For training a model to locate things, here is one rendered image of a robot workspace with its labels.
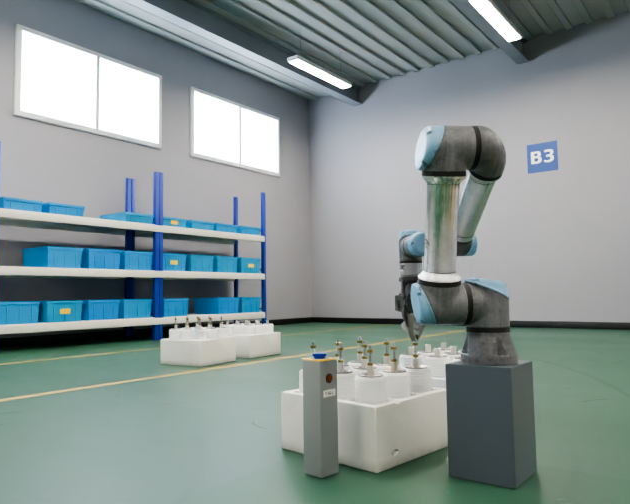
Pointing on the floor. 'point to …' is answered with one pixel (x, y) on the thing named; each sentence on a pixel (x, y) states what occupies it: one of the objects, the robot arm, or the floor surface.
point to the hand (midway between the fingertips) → (415, 337)
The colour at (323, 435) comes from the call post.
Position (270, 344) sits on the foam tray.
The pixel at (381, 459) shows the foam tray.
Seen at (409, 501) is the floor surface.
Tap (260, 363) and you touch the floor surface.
